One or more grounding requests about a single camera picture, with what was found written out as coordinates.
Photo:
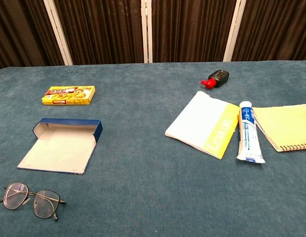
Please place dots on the blue cardboard box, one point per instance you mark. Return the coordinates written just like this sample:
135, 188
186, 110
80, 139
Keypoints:
59, 148

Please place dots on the wire-rimmed eyeglasses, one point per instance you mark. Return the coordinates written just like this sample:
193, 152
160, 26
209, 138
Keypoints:
16, 196

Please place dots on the blue velvet table cover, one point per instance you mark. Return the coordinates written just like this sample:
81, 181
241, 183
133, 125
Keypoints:
143, 160

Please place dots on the white and yellow notebook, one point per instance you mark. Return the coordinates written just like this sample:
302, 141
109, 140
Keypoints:
197, 123

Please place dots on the black bottle with red cap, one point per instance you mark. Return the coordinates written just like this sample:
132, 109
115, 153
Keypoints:
219, 77

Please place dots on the yellow curry roux box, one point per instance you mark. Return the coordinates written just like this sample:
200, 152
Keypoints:
69, 95

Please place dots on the white and blue toothpaste tube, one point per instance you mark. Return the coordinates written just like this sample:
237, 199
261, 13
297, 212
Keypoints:
248, 133

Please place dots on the brown pleated curtain panel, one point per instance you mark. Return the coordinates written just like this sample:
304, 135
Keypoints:
274, 29
101, 29
19, 32
190, 29

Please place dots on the yellow spiral-bound notepad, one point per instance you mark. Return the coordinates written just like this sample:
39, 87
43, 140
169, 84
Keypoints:
283, 126

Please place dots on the white screen frame post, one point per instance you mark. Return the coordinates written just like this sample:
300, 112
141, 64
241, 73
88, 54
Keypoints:
234, 32
58, 34
146, 32

